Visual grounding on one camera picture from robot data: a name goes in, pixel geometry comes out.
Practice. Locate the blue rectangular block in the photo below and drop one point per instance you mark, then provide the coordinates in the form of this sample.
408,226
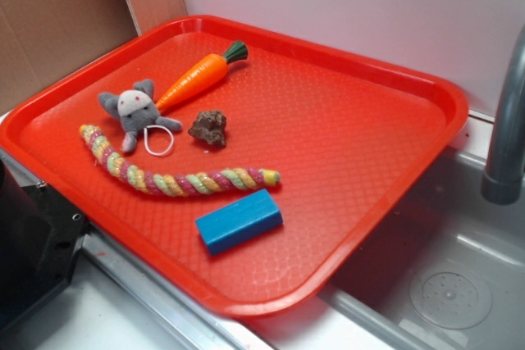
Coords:
239,222

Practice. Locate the grey plush mouse toy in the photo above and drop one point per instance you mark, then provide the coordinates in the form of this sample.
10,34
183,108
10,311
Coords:
137,114

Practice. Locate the grey faucet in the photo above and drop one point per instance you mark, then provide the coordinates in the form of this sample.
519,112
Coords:
503,175

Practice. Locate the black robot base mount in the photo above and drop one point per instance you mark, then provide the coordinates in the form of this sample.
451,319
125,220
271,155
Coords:
41,235

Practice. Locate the grey toy sink basin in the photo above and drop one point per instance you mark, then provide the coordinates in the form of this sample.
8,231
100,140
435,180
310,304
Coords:
443,270

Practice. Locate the multicolour twisted rope toy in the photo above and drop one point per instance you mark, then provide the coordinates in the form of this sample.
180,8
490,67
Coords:
173,186

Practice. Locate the orange toy carrot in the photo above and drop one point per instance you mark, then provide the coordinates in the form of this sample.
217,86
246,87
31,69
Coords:
210,70

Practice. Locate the red plastic tray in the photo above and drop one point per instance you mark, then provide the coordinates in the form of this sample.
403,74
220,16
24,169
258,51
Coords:
348,134

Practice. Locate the brown rock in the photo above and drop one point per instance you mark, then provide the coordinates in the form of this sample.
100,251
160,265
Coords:
210,127

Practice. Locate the brown cardboard panel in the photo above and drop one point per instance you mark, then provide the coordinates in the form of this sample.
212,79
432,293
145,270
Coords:
43,41

